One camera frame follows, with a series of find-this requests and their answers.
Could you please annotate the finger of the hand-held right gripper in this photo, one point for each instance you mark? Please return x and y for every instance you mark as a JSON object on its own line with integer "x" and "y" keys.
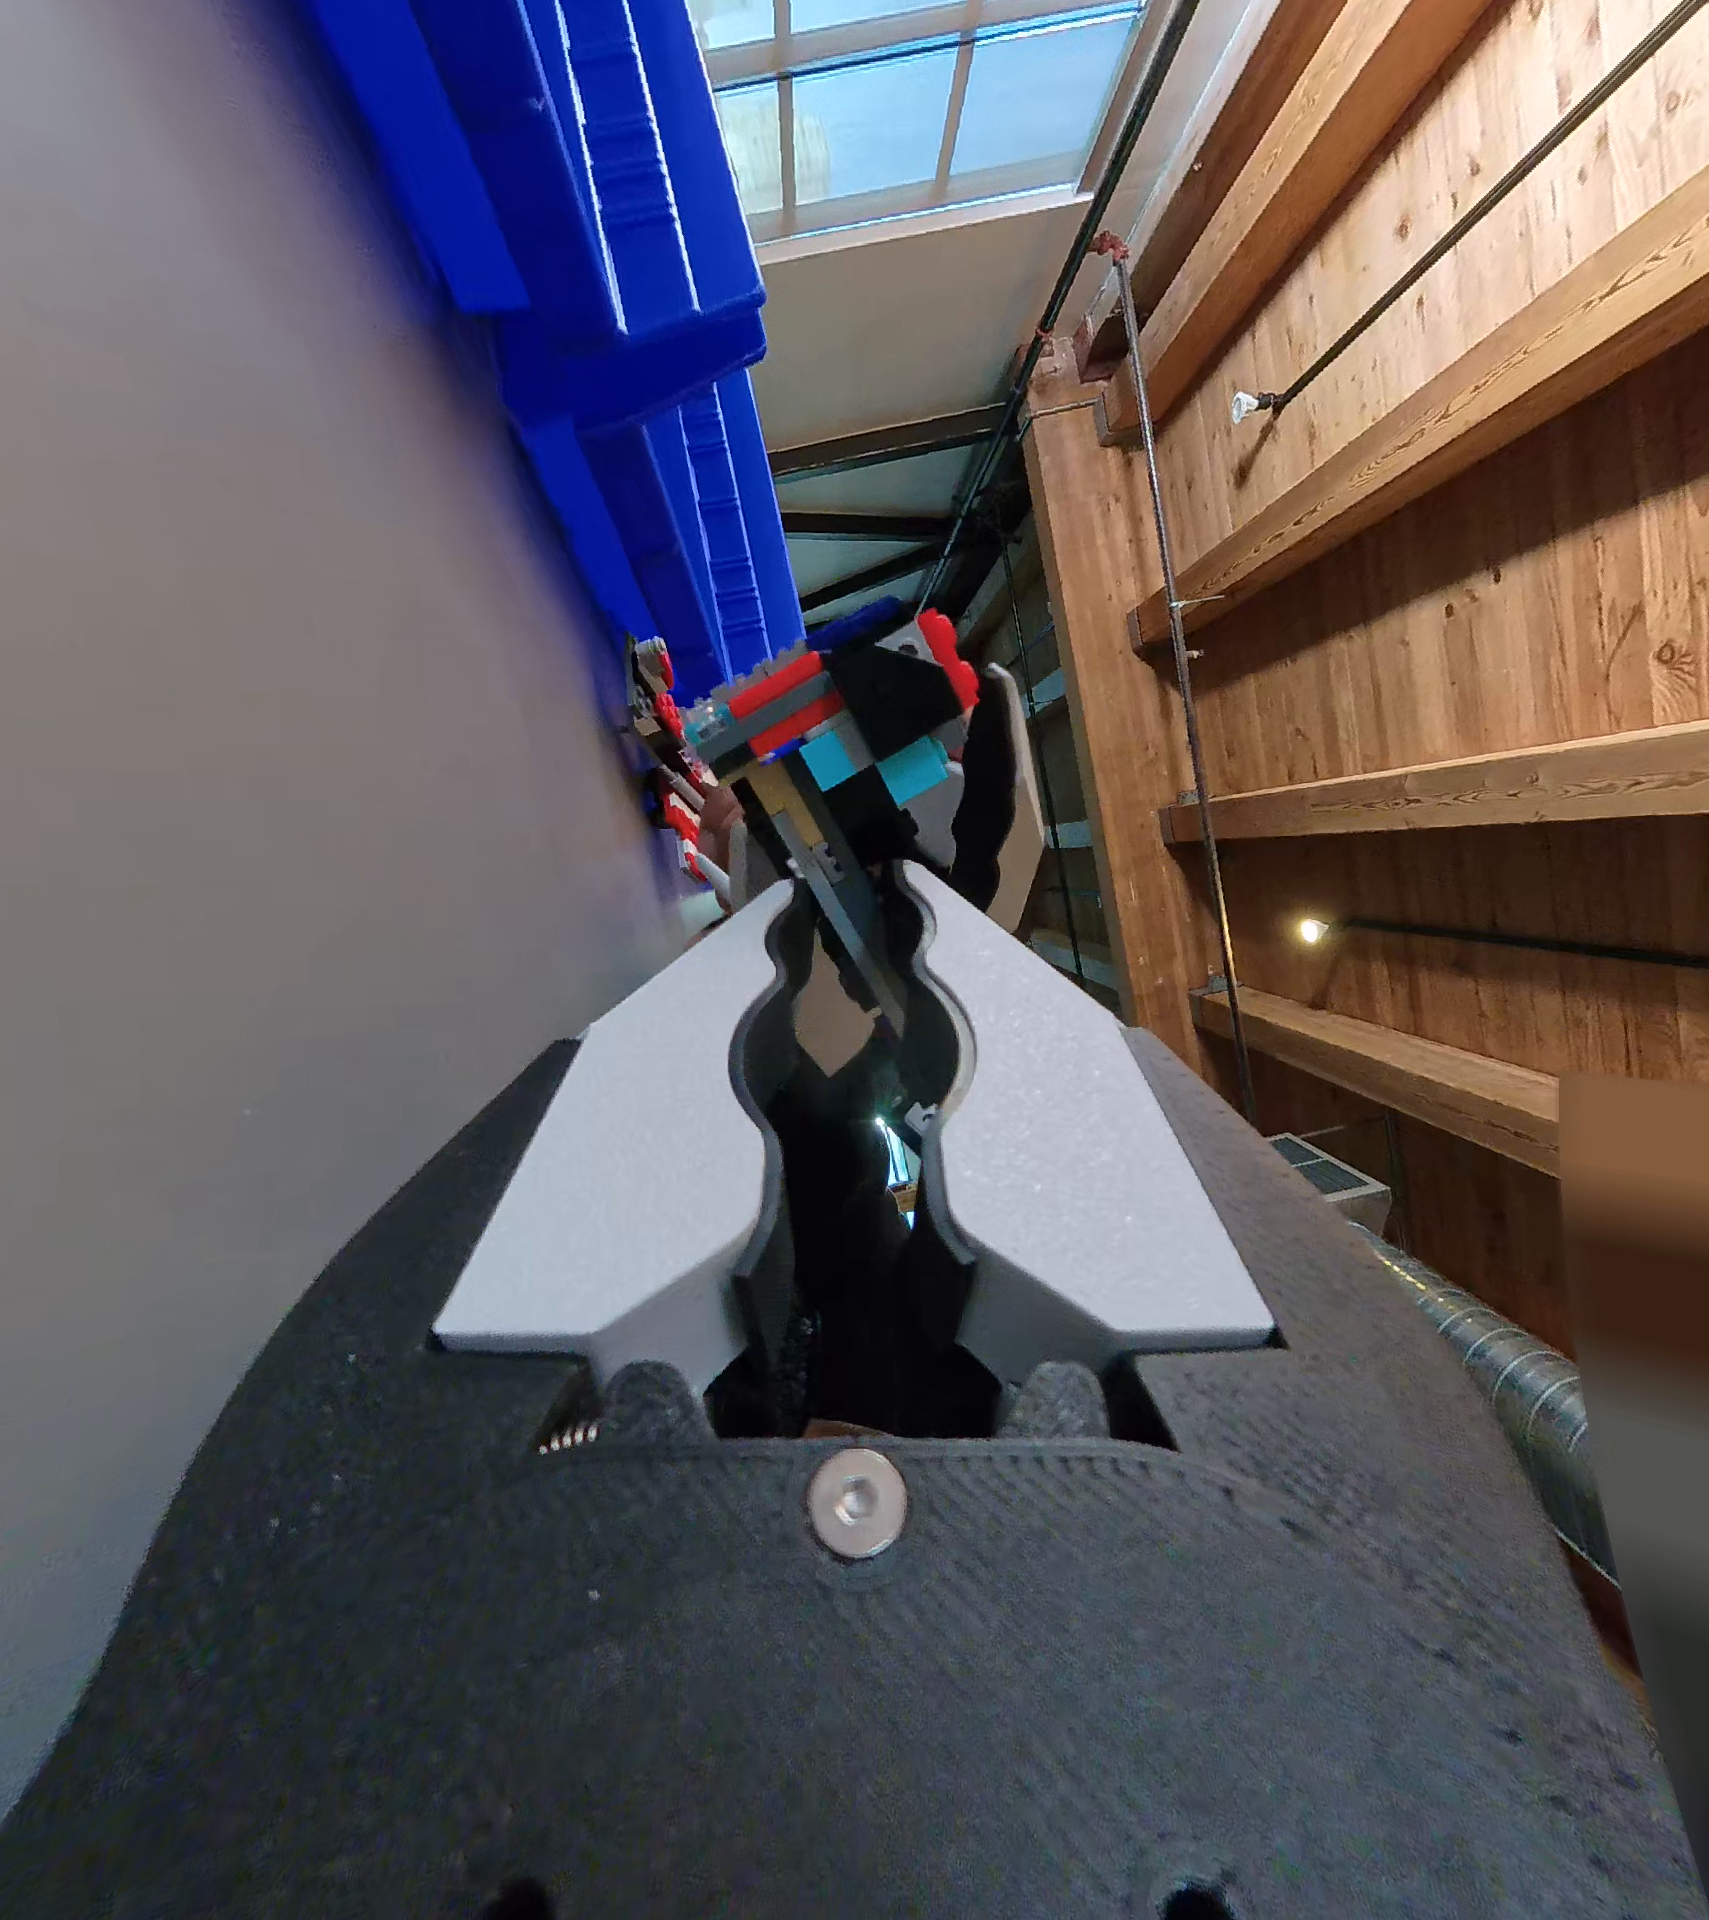
{"x": 751, "y": 870}
{"x": 1027, "y": 809}

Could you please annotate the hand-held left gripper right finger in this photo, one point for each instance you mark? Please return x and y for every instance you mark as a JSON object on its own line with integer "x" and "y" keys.
{"x": 1093, "y": 1201}

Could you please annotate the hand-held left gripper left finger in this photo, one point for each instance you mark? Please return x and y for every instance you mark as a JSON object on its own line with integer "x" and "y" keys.
{"x": 599, "y": 1201}

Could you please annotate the toy brick model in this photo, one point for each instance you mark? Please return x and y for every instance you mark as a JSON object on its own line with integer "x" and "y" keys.
{"x": 890, "y": 705}

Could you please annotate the loose toy bricks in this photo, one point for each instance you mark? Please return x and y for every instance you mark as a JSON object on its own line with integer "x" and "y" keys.
{"x": 660, "y": 705}

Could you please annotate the wooden ceiling beam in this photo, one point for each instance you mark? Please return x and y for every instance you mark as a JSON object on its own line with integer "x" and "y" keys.
{"x": 1276, "y": 194}
{"x": 1469, "y": 788}
{"x": 1469, "y": 405}
{"x": 1394, "y": 1072}

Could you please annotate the small blue storage bin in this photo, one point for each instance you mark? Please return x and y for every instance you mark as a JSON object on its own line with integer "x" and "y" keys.
{"x": 718, "y": 525}

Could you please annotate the hanging spot lamp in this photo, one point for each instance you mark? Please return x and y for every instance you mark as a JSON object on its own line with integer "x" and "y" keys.
{"x": 1245, "y": 405}

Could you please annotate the rusty ceiling rod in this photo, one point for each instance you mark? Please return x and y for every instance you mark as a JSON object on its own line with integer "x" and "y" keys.
{"x": 1110, "y": 244}

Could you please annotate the large paned window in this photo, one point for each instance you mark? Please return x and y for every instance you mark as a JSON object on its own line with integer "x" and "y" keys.
{"x": 916, "y": 121}

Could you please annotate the large blue storage bin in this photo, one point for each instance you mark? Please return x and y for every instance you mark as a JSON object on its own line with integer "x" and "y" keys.
{"x": 599, "y": 152}

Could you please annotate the duct vent grille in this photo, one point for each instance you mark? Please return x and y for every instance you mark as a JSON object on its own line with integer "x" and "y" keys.
{"x": 1327, "y": 1167}

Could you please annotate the silver ventilation duct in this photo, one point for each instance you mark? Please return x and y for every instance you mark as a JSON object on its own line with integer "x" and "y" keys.
{"x": 1514, "y": 1380}

